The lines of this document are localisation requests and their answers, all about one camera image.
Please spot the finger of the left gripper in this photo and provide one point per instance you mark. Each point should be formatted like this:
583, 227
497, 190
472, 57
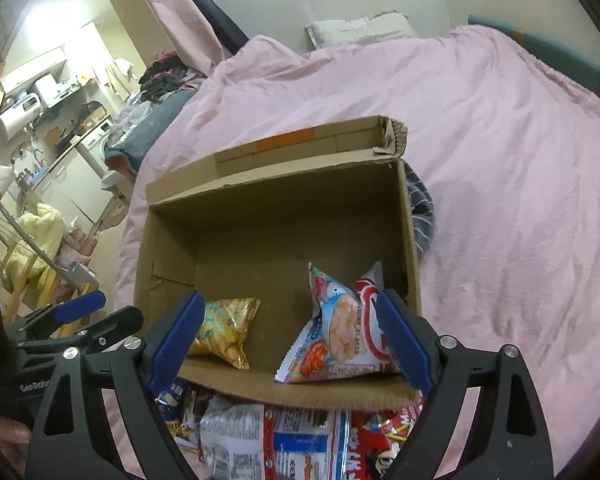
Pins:
53, 316
95, 337

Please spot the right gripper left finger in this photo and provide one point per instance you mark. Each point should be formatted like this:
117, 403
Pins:
71, 437

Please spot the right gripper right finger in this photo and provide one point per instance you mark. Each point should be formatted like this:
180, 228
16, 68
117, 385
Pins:
508, 437

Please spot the blue cartoon snack bag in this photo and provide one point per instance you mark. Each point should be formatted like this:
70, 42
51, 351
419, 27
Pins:
172, 405

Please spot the yellow chips bag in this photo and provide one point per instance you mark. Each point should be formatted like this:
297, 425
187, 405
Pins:
224, 330

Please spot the red milk candy bag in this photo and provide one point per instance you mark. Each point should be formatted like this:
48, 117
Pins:
376, 438

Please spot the silver red-edged snack bag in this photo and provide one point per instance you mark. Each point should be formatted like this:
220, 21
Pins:
237, 439

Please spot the shrimp flakes snack bag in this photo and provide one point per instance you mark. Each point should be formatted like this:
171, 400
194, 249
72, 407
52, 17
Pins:
343, 339

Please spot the white blue snack bag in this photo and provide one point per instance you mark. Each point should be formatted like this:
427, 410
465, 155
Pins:
310, 444

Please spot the left hand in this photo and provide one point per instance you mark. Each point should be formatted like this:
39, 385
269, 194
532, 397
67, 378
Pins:
14, 442

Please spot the wooden drying rack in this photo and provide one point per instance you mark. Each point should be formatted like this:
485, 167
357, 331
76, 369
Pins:
44, 281

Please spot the yellow blanket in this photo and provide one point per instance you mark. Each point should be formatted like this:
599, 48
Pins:
46, 228

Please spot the white kitchen cabinet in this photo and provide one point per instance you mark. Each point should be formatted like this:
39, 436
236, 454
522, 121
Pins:
72, 187

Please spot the white washing machine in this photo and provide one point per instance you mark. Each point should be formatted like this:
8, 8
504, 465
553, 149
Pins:
92, 147

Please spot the brown cardboard box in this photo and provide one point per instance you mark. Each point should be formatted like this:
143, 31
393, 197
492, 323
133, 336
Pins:
249, 221

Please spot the white water heater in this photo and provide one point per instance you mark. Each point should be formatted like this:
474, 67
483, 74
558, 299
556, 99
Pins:
23, 113

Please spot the grey striped garment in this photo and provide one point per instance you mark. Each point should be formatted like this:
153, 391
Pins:
422, 208

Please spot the pile of clothes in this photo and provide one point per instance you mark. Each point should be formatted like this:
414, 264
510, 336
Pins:
166, 86

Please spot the pink bed duvet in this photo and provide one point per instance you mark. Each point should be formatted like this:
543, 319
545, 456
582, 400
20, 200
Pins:
509, 151

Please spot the teal bolster cushion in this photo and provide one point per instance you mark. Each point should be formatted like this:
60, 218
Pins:
556, 55

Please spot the grey white pillow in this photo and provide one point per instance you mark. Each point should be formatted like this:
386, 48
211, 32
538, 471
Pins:
360, 31

